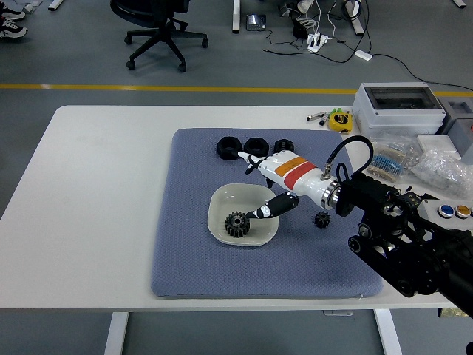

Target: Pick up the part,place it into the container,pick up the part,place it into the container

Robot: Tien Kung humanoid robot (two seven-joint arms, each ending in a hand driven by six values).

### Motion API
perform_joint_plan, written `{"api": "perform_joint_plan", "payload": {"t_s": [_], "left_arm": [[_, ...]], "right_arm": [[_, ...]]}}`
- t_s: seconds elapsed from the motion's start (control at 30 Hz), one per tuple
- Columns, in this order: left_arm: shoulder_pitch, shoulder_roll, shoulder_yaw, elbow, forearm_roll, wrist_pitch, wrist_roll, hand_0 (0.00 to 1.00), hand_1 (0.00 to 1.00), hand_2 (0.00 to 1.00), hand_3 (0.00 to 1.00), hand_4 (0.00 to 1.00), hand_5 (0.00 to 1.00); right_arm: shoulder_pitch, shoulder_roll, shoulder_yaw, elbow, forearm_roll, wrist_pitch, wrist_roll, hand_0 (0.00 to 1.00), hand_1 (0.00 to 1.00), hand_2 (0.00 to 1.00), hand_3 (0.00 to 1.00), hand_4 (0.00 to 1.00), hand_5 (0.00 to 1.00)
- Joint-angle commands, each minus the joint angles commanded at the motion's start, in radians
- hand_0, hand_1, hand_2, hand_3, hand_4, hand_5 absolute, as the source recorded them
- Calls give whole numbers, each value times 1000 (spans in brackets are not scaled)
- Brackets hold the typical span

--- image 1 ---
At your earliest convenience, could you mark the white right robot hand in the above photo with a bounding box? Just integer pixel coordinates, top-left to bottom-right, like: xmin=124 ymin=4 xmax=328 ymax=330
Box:
xmin=237 ymin=149 xmax=334 ymax=220

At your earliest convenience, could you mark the large black metal gear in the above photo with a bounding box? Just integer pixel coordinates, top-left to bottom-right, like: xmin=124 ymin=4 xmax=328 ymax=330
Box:
xmin=224 ymin=211 xmax=251 ymax=239

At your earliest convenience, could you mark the small black hex nut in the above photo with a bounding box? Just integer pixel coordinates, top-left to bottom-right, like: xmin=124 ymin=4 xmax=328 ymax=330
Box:
xmin=273 ymin=138 xmax=296 ymax=153

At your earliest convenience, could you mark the large black hex nut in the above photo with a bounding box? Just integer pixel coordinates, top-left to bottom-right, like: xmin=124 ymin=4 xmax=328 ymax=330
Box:
xmin=215 ymin=136 xmax=243 ymax=161
xmin=243 ymin=137 xmax=270 ymax=160

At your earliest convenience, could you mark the white flat box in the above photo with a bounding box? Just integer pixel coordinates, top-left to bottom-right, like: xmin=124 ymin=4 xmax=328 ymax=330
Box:
xmin=416 ymin=135 xmax=463 ymax=160

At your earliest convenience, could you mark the dark grey box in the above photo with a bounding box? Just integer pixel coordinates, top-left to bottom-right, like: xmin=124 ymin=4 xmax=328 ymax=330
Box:
xmin=435 ymin=99 xmax=473 ymax=156

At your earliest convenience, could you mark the yellow tape measure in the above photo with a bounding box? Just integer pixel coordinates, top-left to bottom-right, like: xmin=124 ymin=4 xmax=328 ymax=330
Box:
xmin=327 ymin=112 xmax=354 ymax=134

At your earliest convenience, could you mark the white square dish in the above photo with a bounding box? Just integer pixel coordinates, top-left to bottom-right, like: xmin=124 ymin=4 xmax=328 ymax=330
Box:
xmin=206 ymin=183 xmax=279 ymax=248

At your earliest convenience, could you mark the clear bag of blue resistors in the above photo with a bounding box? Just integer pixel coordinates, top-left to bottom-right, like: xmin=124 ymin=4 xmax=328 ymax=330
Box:
xmin=364 ymin=135 xmax=422 ymax=182

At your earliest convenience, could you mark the blue-grey padded mat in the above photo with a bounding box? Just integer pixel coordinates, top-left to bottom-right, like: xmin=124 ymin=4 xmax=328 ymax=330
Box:
xmin=149 ymin=127 xmax=384 ymax=300

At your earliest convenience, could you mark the black digital panel meter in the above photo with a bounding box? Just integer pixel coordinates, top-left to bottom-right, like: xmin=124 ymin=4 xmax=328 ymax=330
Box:
xmin=401 ymin=191 xmax=425 ymax=209

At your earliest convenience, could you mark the white power strip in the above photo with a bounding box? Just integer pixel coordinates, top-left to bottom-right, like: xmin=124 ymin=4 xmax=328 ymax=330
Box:
xmin=306 ymin=33 xmax=330 ymax=52

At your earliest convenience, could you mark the clear bag of plastic parts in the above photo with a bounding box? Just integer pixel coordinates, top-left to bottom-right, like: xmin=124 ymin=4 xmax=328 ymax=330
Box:
xmin=409 ymin=149 xmax=473 ymax=199

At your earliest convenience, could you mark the black desk phone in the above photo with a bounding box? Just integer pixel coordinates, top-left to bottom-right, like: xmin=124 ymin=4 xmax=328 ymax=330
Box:
xmin=245 ymin=13 xmax=268 ymax=31

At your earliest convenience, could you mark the white desk leg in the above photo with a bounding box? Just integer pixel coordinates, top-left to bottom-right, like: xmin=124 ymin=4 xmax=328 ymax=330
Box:
xmin=343 ymin=0 xmax=365 ymax=36
xmin=231 ymin=0 xmax=242 ymax=33

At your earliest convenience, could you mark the white table leg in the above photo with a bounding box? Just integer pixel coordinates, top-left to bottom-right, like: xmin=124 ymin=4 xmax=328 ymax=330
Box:
xmin=372 ymin=308 xmax=403 ymax=355
xmin=104 ymin=312 xmax=130 ymax=355

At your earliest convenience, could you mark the black office chair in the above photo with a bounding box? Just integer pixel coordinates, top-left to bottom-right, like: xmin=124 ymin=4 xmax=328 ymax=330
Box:
xmin=109 ymin=0 xmax=210 ymax=73

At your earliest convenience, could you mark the person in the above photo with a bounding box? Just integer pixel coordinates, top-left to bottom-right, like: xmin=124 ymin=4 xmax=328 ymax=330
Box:
xmin=0 ymin=9 xmax=29 ymax=39

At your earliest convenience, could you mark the light grey electrical enclosure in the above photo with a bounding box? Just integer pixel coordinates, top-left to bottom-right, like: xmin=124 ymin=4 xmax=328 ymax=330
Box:
xmin=350 ymin=81 xmax=447 ymax=141

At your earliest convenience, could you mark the black floor cable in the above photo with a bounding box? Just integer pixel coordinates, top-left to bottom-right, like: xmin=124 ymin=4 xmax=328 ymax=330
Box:
xmin=262 ymin=31 xmax=473 ymax=93

